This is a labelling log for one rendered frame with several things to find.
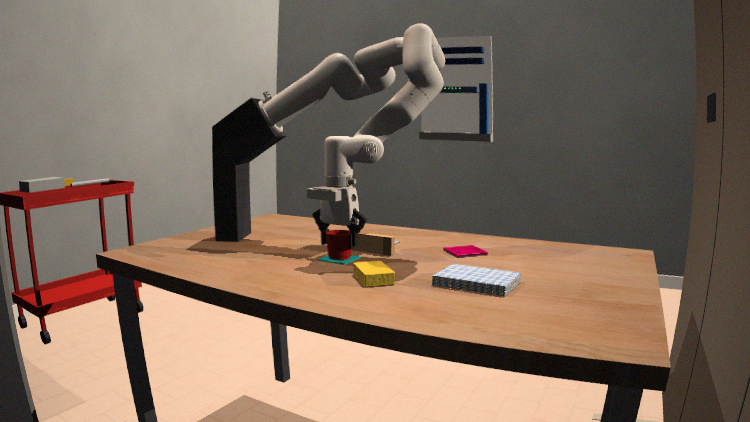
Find pink square coaster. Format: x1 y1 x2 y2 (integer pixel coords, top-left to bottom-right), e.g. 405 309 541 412
443 245 488 258

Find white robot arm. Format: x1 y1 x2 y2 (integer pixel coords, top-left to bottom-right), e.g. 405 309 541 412
259 24 445 201

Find blue and white checkered cloth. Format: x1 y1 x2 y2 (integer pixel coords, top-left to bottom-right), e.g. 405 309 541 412
432 264 521 297

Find yellow sponge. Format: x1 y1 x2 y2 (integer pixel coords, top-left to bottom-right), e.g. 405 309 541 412
354 261 395 287

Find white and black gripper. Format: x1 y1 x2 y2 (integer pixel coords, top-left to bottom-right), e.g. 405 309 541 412
313 186 367 249

